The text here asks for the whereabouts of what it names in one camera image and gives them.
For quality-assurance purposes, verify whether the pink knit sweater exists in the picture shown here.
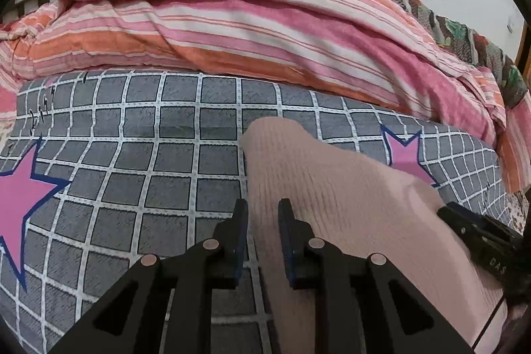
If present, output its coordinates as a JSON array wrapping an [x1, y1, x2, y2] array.
[[241, 117, 509, 354]]

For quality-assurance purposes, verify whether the pale floral sheet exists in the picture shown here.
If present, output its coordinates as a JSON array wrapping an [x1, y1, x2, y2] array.
[[505, 190, 531, 241]]

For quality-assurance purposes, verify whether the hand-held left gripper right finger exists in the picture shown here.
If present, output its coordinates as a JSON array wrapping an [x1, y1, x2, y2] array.
[[277, 198, 476, 354]]

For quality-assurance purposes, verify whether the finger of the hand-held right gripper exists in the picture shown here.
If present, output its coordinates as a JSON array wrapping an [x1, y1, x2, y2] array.
[[436, 202, 522, 289]]

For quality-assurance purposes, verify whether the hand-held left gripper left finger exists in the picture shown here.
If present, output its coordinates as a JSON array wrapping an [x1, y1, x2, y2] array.
[[49, 198, 250, 354]]

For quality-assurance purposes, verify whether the grey checked star bedsheet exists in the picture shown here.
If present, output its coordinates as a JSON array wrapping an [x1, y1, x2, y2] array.
[[0, 69, 514, 354]]

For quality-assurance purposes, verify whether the wooden door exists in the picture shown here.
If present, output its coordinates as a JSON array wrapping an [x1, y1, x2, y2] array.
[[516, 19, 531, 78]]

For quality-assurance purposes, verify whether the black cable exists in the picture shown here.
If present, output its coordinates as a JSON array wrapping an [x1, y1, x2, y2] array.
[[472, 294, 506, 347]]

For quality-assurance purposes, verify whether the patchwork floral blanket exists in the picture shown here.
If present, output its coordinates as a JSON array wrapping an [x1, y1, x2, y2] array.
[[271, 0, 531, 111]]

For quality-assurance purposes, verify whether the pink orange striped quilt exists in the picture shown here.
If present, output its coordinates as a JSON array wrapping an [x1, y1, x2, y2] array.
[[0, 0, 531, 194]]

